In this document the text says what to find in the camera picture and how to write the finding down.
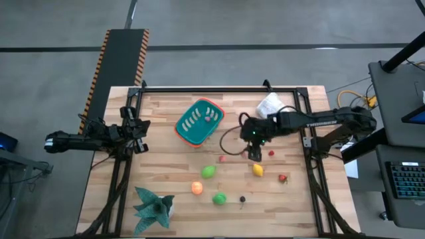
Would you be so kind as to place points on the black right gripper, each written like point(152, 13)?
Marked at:
point(257, 129)

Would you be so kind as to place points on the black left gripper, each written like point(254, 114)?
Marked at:
point(137, 127)

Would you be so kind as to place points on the small pink toy fruit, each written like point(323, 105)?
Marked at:
point(208, 118)
point(244, 154)

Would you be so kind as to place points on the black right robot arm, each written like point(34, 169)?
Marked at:
point(315, 120)

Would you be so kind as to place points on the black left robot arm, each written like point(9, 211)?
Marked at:
point(76, 141)

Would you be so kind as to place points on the small red toy raspberry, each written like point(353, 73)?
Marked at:
point(271, 153)

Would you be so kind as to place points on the yellow toy lemon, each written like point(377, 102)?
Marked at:
point(257, 170)

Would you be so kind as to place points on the small red-pink toy fruit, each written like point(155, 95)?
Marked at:
point(222, 158)

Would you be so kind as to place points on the red toy strawberry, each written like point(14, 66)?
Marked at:
point(282, 178)

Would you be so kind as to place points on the dark toy cherry with stem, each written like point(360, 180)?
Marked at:
point(242, 199)

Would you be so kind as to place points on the folded white cloth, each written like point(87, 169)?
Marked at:
point(268, 104)

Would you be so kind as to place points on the lime green toy fruit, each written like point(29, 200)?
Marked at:
point(208, 172)

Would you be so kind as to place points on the green toy pear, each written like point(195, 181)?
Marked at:
point(219, 198)

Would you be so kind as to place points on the teal basket with orange rim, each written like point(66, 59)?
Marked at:
point(194, 131)

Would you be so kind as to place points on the black mat with hazard stripes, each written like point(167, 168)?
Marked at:
point(118, 66)

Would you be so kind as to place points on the orange toy peach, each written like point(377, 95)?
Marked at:
point(197, 188)

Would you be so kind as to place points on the teal artificial plant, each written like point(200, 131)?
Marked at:
point(152, 209)

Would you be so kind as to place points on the white paper sheet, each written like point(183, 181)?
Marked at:
point(352, 169)

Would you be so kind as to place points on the dark device with blue light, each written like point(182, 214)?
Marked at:
point(7, 142)

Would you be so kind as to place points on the grey desk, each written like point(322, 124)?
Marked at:
point(398, 212)
point(395, 99)

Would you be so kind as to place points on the black keyboard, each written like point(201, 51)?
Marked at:
point(406, 179)

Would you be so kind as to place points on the tablet with blue screen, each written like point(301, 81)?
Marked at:
point(416, 117)

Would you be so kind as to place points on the black pole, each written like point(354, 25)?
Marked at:
point(403, 53)

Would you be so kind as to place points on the black aluminium frame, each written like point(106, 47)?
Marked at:
point(216, 89)

